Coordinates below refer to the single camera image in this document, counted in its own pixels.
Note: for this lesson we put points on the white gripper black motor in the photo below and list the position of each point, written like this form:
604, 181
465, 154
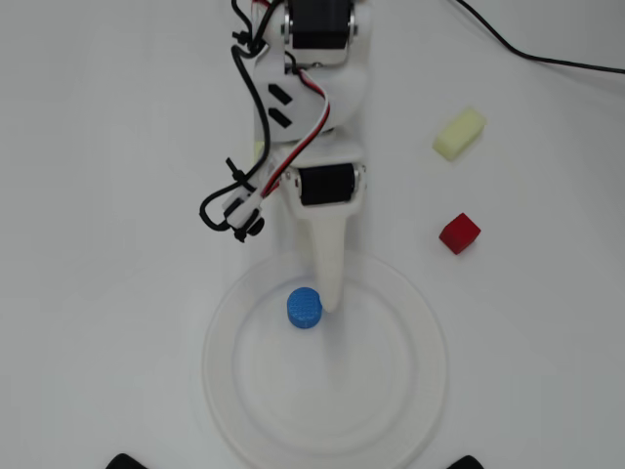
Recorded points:
326, 188

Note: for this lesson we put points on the blue ribbed cylinder block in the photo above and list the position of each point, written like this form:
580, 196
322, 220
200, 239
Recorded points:
304, 308

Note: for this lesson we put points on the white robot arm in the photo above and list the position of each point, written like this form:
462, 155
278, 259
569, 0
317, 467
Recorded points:
342, 93

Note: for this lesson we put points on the pale yellow foam block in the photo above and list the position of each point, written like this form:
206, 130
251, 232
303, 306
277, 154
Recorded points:
258, 150
459, 134

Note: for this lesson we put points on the red cube block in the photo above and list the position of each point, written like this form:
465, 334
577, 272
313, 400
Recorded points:
459, 234

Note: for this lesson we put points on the black zip tie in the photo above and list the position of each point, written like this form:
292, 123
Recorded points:
237, 171

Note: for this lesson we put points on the white round plate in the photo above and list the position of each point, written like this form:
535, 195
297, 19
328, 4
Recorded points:
342, 391

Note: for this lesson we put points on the black stand foot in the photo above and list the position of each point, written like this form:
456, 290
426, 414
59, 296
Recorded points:
126, 462
469, 463

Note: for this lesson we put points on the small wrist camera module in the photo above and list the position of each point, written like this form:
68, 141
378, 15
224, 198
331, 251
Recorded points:
243, 210

